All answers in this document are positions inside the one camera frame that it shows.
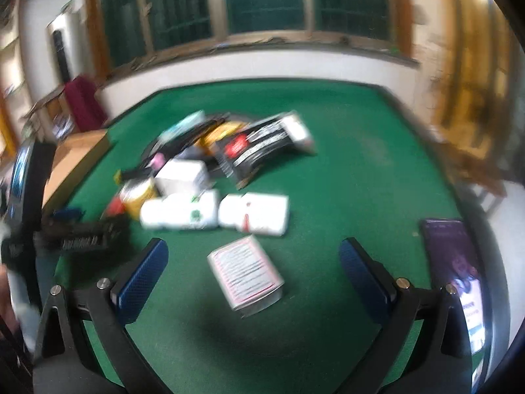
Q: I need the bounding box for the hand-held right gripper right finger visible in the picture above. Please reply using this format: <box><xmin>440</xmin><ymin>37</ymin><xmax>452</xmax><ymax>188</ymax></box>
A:
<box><xmin>334</xmin><ymin>237</ymin><xmax>487</xmax><ymax>394</ymax></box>

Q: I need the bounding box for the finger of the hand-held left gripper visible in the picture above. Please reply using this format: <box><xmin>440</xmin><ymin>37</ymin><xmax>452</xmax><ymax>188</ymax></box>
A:
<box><xmin>35</xmin><ymin>215</ymin><xmax>133</xmax><ymax>255</ymax></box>
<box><xmin>51</xmin><ymin>207</ymin><xmax>88</xmax><ymax>223</ymax></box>

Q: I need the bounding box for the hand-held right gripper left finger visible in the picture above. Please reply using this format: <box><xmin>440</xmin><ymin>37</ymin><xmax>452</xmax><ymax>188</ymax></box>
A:
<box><xmin>33</xmin><ymin>237</ymin><xmax>181</xmax><ymax>394</ymax></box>

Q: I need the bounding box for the brown cardboard tray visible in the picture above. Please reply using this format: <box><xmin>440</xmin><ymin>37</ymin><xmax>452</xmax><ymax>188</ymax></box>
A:
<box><xmin>41</xmin><ymin>128</ymin><xmax>111</xmax><ymax>214</ymax></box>

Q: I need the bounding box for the yellow can silver lid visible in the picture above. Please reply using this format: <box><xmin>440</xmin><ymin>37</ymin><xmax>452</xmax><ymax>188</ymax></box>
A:
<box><xmin>119</xmin><ymin>178</ymin><xmax>158</xmax><ymax>218</ymax></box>

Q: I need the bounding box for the white bottle text label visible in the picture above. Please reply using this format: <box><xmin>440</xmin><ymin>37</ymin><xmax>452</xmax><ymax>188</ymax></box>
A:
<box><xmin>139</xmin><ymin>190</ymin><xmax>219</xmax><ymax>231</ymax></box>

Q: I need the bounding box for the white bottle red label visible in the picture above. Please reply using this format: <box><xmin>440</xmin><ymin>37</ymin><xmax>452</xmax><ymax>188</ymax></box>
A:
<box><xmin>217</xmin><ymin>192</ymin><xmax>290</xmax><ymax>237</ymax></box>

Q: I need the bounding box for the teal tissue packet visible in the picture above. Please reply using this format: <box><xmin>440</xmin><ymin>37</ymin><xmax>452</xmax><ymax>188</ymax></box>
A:
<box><xmin>158</xmin><ymin>110</ymin><xmax>206</xmax><ymax>142</ymax></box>

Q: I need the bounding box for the small white box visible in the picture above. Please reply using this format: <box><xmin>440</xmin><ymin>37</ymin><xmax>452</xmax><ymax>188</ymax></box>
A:
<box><xmin>281</xmin><ymin>113</ymin><xmax>316</xmax><ymax>153</ymax></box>

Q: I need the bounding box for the yellow snack packet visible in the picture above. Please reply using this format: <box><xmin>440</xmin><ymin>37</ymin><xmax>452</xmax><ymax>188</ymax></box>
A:
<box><xmin>199</xmin><ymin>121</ymin><xmax>247</xmax><ymax>148</ymax></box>

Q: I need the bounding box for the black snack packet red crab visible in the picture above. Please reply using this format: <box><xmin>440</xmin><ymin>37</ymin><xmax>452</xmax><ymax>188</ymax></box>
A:
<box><xmin>213</xmin><ymin>116</ymin><xmax>296</xmax><ymax>189</ymax></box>

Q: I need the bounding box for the green yellow pen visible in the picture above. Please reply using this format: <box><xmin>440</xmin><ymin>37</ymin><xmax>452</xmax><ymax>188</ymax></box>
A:
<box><xmin>114</xmin><ymin>167</ymin><xmax>142</xmax><ymax>185</ymax></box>

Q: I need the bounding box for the black smartphone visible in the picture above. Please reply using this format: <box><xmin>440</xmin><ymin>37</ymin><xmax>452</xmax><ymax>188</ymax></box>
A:
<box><xmin>419</xmin><ymin>217</ymin><xmax>491</xmax><ymax>390</ymax></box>

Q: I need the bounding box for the dark wooden chair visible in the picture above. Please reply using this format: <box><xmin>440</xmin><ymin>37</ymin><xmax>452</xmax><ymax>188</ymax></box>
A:
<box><xmin>25</xmin><ymin>84</ymin><xmax>83</xmax><ymax>140</ymax></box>

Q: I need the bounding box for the white box pink border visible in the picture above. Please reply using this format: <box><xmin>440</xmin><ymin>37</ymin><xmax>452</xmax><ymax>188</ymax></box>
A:
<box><xmin>206</xmin><ymin>235</ymin><xmax>285</xmax><ymax>318</ymax></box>

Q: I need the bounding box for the maroon cloth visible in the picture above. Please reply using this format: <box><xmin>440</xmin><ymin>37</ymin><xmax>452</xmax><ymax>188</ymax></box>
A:
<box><xmin>66</xmin><ymin>76</ymin><xmax>108</xmax><ymax>132</ymax></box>

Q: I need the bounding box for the white carton box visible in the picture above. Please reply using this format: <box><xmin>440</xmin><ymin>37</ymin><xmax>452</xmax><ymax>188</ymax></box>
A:
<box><xmin>154</xmin><ymin>158</ymin><xmax>210</xmax><ymax>195</ymax></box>

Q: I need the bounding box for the wooden display shelf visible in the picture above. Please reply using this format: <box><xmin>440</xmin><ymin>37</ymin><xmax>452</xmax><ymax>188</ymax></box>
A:
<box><xmin>0</xmin><ymin>0</ymin><xmax>31</xmax><ymax>157</ymax></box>

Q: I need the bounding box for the round table control panel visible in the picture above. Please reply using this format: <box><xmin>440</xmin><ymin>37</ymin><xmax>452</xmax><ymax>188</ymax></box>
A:
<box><xmin>143</xmin><ymin>111</ymin><xmax>263</xmax><ymax>185</ymax></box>

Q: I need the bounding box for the silver water heater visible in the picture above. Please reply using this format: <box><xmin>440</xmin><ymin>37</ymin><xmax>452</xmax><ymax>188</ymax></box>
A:
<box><xmin>46</xmin><ymin>11</ymin><xmax>83</xmax><ymax>87</ymax></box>

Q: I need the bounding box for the brown wooden furniture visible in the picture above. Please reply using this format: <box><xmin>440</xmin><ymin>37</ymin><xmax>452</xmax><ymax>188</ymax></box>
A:
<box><xmin>427</xmin><ymin>123</ymin><xmax>507</xmax><ymax>214</ymax></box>

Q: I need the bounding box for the wooden framed window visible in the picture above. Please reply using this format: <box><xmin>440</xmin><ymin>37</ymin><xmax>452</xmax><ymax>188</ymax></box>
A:
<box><xmin>84</xmin><ymin>0</ymin><xmax>413</xmax><ymax>78</ymax></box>

